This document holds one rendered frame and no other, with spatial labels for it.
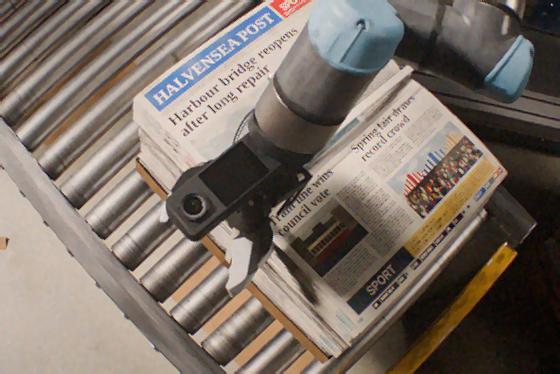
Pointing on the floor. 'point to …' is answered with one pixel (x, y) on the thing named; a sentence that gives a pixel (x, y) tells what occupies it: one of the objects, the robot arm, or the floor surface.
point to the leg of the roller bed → (475, 253)
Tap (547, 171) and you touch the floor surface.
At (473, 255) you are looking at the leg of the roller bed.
